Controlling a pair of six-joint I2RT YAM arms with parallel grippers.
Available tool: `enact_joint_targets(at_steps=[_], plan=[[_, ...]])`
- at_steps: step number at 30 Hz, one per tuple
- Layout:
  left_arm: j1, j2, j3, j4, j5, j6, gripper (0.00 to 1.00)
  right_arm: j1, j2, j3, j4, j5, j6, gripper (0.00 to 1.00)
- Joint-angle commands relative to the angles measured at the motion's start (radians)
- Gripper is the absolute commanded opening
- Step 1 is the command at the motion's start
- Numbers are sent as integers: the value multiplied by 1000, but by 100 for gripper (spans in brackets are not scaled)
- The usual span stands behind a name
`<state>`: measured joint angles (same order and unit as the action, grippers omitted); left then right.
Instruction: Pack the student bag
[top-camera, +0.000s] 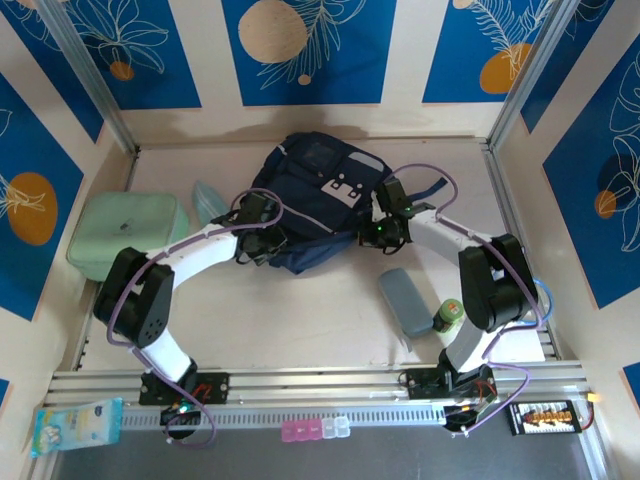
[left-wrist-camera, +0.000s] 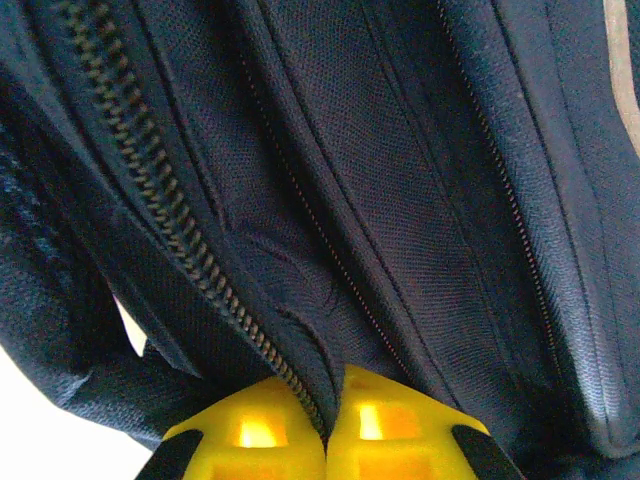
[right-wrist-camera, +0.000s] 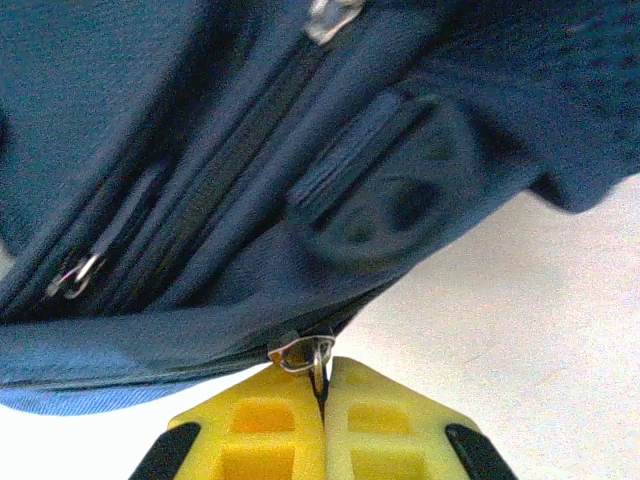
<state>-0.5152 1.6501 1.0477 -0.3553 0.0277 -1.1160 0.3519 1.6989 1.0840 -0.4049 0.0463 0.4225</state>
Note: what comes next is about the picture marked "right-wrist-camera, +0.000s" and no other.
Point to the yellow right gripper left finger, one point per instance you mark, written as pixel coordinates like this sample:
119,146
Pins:
260,440

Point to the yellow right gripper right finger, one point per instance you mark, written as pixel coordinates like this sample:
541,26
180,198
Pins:
390,440

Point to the navy blue backpack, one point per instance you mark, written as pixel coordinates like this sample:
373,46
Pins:
250,150

